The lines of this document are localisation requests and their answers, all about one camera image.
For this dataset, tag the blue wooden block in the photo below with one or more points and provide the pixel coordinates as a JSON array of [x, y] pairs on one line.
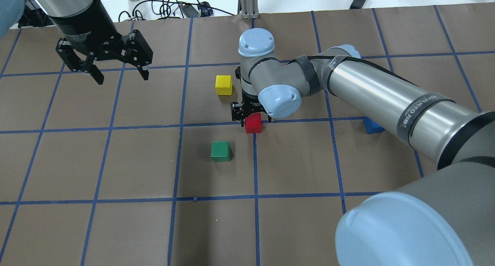
[[372, 127]]

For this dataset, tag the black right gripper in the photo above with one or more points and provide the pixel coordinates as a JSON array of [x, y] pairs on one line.
[[250, 106]]

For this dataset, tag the aluminium frame post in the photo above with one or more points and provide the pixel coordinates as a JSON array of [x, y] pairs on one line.
[[248, 9]]

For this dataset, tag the yellow wooden block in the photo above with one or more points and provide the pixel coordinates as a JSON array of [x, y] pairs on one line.
[[224, 85]]

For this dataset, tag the green wooden block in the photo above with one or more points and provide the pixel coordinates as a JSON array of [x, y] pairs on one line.
[[220, 151]]

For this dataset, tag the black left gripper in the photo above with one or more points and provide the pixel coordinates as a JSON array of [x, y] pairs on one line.
[[89, 25]]

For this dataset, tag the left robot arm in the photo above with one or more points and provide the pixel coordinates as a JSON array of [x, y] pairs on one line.
[[12, 10]]

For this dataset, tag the red wooden block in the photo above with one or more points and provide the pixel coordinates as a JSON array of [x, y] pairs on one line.
[[253, 124]]

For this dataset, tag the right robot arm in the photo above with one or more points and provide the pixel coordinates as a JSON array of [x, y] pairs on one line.
[[444, 219]]

